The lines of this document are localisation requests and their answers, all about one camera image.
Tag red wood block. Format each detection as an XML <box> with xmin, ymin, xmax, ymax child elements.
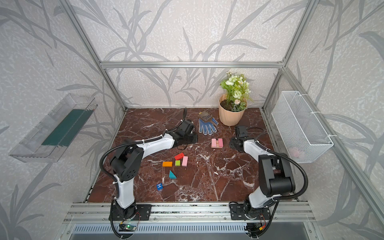
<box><xmin>175</xmin><ymin>153</ymin><xmax>185</xmax><ymax>161</ymax></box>

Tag orange wood block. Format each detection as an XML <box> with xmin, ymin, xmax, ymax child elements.
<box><xmin>162</xmin><ymin>162</ymin><xmax>173</xmax><ymax>167</ymax></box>

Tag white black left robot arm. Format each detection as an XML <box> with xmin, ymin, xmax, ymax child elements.
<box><xmin>110</xmin><ymin>133</ymin><xmax>198</xmax><ymax>220</ymax></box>

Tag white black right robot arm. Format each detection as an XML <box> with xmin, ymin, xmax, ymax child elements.
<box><xmin>229</xmin><ymin>137</ymin><xmax>296</xmax><ymax>220</ymax></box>

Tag pink block beside green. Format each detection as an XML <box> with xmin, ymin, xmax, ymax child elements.
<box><xmin>182</xmin><ymin>156</ymin><xmax>188</xmax><ymax>167</ymax></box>

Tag teal triangle wood block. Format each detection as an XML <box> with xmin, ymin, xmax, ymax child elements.
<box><xmin>169</xmin><ymin>171</ymin><xmax>177</xmax><ymax>179</ymax></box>

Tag blue dotted work glove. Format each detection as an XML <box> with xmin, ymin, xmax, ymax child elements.
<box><xmin>199</xmin><ymin>118</ymin><xmax>219</xmax><ymax>136</ymax></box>

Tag brown plastic slotted scoop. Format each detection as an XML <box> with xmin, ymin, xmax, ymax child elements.
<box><xmin>198</xmin><ymin>111</ymin><xmax>213</xmax><ymax>123</ymax></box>

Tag peach ribbed flower pot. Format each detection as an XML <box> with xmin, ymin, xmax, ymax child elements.
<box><xmin>219</xmin><ymin>94</ymin><xmax>246</xmax><ymax>126</ymax></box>

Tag green white artificial flowers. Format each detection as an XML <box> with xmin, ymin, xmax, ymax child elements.
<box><xmin>220</xmin><ymin>72</ymin><xmax>251</xmax><ymax>112</ymax></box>

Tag blue letter cube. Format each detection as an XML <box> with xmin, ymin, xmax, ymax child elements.
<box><xmin>157</xmin><ymin>183</ymin><xmax>164</xmax><ymax>191</ymax></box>

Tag pink object in basket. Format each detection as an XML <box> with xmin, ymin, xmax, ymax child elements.
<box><xmin>289</xmin><ymin>147</ymin><xmax>305</xmax><ymax>159</ymax></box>

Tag green circuit board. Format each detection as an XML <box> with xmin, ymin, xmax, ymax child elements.
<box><xmin>119</xmin><ymin>223</ymin><xmax>137</xmax><ymax>232</ymax></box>

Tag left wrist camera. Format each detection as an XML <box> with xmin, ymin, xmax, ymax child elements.
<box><xmin>177</xmin><ymin>120</ymin><xmax>195</xmax><ymax>137</ymax></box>

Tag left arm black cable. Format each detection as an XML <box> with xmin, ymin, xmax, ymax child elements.
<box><xmin>99</xmin><ymin>107</ymin><xmax>188</xmax><ymax>182</ymax></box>

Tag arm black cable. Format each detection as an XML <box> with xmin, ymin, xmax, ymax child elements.
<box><xmin>247</xmin><ymin>127</ymin><xmax>309</xmax><ymax>201</ymax></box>
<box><xmin>99</xmin><ymin>107</ymin><xmax>188</xmax><ymax>182</ymax></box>

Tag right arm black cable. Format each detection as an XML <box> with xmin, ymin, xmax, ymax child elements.
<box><xmin>247</xmin><ymin>127</ymin><xmax>309</xmax><ymax>201</ymax></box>

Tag white wire mesh basket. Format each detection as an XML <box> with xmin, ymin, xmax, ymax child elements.
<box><xmin>272</xmin><ymin>91</ymin><xmax>334</xmax><ymax>164</ymax></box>

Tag aluminium cage frame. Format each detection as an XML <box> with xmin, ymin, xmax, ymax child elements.
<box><xmin>59</xmin><ymin>1</ymin><xmax>384</xmax><ymax>222</ymax></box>

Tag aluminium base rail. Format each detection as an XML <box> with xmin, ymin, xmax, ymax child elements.
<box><xmin>63</xmin><ymin>202</ymin><xmax>316</xmax><ymax>224</ymax></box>

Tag clear plastic wall tray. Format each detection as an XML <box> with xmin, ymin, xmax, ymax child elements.
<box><xmin>9</xmin><ymin>94</ymin><xmax>98</xmax><ymax>163</ymax></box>

